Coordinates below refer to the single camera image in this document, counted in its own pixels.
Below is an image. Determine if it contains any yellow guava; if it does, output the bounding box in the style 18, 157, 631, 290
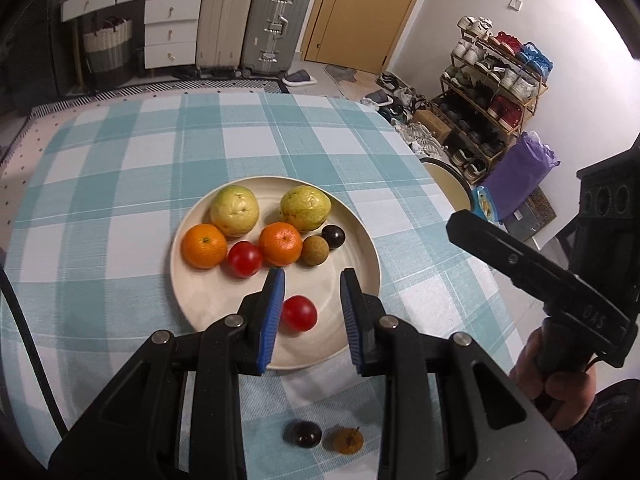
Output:
209, 185, 261, 239
280, 185, 332, 234

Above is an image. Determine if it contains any tan longan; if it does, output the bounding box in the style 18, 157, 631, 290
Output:
301, 235, 330, 264

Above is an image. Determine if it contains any red round fruit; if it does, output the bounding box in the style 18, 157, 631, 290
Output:
228, 241, 264, 278
281, 295, 318, 332

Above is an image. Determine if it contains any woven laundry basket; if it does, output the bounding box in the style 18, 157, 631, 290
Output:
82, 17, 134, 87

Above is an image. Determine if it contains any shoe rack with shoes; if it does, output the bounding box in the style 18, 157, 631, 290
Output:
440, 15, 553, 183

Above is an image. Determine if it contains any round cream stool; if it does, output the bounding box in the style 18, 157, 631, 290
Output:
420, 157, 474, 212

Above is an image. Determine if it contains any white drawer cabinet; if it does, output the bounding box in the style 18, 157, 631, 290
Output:
61, 0, 203, 71

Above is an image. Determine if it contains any cream suitcase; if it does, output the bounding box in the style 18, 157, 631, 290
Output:
195, 0, 257, 72

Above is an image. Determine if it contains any cardboard box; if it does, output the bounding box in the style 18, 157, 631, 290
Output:
412, 109, 454, 144

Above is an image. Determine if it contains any wooden door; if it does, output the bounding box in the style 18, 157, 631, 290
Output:
300, 0, 435, 75

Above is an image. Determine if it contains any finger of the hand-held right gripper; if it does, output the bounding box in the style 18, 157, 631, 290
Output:
446, 209, 556, 311

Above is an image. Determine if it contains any dark patterned box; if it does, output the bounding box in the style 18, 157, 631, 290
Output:
505, 186, 557, 241

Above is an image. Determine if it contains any brown longan with stem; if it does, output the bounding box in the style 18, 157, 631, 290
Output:
322, 425, 364, 456

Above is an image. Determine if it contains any orange mandarin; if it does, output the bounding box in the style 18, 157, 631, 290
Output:
258, 222, 304, 267
181, 223, 228, 270

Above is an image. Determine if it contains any black cable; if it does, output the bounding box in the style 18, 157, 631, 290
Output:
0, 265, 68, 436

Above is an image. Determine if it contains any person's right hand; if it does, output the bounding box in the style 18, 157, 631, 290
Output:
509, 327, 599, 432

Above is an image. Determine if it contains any teal checked tablecloth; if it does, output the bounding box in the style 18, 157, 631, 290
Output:
0, 91, 551, 480

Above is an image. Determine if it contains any dark purple round fruit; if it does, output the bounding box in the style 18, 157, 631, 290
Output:
321, 225, 347, 249
284, 420, 322, 447

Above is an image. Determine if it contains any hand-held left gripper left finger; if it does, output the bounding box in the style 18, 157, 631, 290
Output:
47, 267, 286, 480

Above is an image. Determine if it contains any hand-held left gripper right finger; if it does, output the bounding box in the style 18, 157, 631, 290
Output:
339, 268, 577, 480

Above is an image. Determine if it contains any pile of shoes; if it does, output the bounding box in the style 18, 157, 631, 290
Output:
375, 72, 447, 157

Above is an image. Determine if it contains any cream round plate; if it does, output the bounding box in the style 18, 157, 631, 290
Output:
169, 175, 381, 372

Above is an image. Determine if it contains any silver suitcase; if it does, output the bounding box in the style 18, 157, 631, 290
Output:
241, 0, 314, 77

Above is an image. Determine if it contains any blue patterned packet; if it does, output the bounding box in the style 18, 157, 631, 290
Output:
474, 186, 503, 224

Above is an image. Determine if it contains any purple bag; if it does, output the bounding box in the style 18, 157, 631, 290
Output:
482, 131, 560, 221

